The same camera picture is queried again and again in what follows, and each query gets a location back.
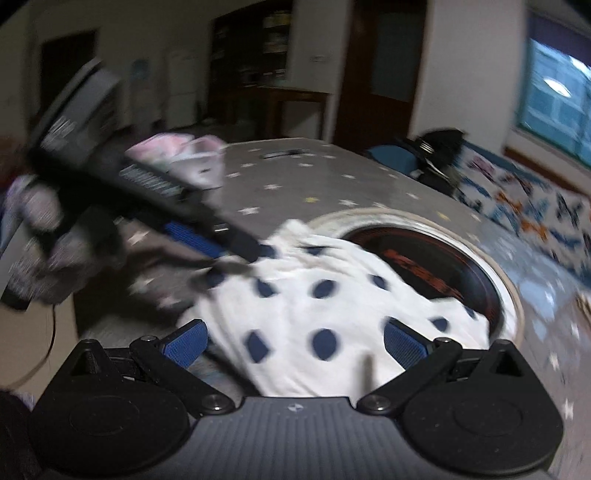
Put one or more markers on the dark wooden door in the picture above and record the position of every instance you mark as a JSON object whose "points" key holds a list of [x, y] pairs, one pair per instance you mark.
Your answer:
{"points": [[383, 69]]}

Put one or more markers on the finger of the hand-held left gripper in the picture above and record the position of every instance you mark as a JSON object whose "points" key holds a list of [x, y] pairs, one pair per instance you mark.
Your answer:
{"points": [[226, 270], [198, 240]]}

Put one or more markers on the butterfly print cushion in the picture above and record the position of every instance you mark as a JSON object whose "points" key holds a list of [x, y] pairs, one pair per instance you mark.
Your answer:
{"points": [[485, 184], [554, 226]]}

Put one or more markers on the blue sofa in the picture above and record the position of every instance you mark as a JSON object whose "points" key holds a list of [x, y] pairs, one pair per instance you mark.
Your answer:
{"points": [[392, 159]]}

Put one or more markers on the pen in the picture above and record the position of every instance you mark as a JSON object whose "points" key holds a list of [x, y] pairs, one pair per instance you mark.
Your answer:
{"points": [[284, 153]]}

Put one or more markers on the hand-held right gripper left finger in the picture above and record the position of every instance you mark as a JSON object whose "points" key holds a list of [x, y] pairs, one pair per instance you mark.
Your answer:
{"points": [[184, 344]]}

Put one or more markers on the wooden desk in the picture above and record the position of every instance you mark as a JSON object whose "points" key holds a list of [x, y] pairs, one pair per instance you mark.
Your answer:
{"points": [[295, 94]]}

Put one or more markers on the white refrigerator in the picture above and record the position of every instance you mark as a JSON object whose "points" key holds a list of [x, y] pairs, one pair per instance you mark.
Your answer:
{"points": [[182, 87]]}

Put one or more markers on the white polka dot pants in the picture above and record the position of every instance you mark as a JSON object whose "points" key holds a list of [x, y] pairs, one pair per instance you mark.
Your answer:
{"points": [[300, 277]]}

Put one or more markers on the grey star print tablecloth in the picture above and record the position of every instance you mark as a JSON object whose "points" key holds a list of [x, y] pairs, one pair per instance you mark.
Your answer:
{"points": [[323, 175]]}

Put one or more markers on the black clothing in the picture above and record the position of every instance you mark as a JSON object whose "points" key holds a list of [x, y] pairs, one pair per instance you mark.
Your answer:
{"points": [[434, 175]]}

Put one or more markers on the dark wooden display cabinet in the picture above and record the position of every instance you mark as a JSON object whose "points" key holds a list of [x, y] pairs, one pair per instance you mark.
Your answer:
{"points": [[249, 55]]}

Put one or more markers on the round induction cooker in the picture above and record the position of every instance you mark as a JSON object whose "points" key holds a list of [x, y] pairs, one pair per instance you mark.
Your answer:
{"points": [[438, 263]]}

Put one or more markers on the window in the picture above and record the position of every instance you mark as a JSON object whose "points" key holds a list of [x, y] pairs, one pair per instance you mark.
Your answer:
{"points": [[558, 97]]}

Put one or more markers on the plastic bag with white box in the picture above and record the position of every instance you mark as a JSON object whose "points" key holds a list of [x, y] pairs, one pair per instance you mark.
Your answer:
{"points": [[184, 157]]}

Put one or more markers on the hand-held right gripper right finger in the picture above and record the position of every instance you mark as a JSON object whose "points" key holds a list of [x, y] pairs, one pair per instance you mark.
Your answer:
{"points": [[404, 344]]}

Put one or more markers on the white water dispenser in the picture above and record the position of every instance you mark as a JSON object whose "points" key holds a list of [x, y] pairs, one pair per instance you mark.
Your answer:
{"points": [[141, 92]]}

